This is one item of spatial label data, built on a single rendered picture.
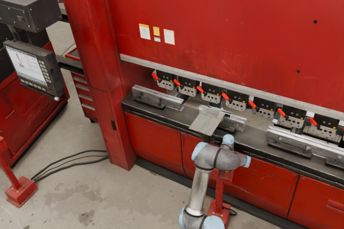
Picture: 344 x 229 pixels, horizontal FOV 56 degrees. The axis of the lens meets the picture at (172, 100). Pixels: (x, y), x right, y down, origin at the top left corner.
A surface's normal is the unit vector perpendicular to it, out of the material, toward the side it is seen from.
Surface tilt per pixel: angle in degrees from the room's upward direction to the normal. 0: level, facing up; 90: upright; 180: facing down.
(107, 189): 0
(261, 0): 90
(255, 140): 0
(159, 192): 0
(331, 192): 90
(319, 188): 90
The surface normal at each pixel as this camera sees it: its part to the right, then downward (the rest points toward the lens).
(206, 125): -0.07, -0.77
